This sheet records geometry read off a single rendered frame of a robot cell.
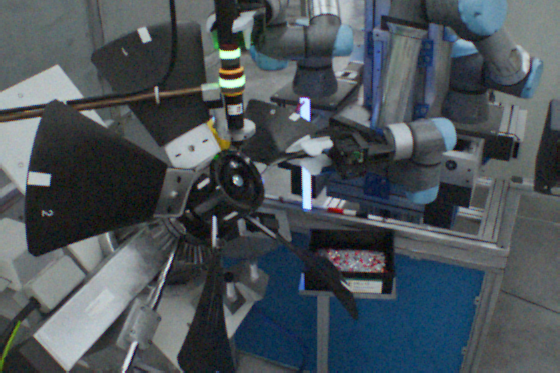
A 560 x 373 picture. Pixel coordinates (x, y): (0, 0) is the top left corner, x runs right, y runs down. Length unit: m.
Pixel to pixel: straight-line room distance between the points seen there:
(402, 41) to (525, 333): 1.57
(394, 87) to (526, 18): 1.51
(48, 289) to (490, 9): 0.96
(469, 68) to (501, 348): 1.25
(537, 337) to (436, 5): 1.65
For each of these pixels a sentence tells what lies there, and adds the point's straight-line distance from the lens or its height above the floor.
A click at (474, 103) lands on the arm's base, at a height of 1.10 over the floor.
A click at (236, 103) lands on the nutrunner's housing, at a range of 0.95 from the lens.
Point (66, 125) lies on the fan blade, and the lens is 0.79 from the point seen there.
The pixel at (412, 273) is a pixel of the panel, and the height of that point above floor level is 0.71.
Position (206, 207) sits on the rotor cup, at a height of 1.20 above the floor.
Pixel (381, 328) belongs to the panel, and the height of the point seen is 0.46.
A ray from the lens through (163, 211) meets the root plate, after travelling 0.91.
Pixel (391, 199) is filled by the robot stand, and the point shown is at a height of 0.73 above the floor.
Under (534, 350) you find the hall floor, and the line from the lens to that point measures 2.37.
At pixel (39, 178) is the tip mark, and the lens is 0.78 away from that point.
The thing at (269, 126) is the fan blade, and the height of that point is 1.19.
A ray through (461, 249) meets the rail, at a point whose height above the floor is 0.84.
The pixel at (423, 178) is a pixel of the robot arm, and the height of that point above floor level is 1.09.
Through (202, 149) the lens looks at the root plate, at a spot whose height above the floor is 1.25.
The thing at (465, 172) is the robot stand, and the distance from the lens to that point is 1.51.
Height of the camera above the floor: 1.70
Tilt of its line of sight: 30 degrees down
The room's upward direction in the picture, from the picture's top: 3 degrees counter-clockwise
